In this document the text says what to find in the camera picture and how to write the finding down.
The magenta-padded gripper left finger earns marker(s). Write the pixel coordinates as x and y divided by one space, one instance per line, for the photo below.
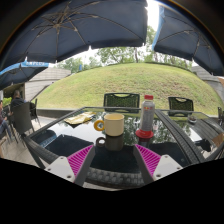
80 161

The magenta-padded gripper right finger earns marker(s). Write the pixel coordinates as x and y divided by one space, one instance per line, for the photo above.
148 160

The red-capped clear drink bottle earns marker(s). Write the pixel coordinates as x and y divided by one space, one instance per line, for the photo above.
147 115

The flat round red coaster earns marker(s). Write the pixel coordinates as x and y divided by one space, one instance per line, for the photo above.
144 134

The yellow crumpled packet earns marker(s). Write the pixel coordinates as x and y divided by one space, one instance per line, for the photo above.
80 118

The small dark ashtray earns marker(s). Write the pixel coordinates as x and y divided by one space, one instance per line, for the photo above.
192 118

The dark mesh-back chair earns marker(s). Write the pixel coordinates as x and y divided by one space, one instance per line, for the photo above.
121 101
180 104

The grey wicker chair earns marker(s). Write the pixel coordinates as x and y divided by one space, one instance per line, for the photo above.
22 116

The dark wicker chair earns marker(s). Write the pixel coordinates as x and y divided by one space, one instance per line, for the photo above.
221 116

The person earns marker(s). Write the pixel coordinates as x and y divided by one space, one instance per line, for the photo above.
17 100
3 120

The light blue parasol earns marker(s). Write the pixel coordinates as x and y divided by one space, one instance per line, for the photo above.
16 71

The large dark blue parasol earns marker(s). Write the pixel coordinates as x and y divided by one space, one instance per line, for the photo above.
76 25
190 36

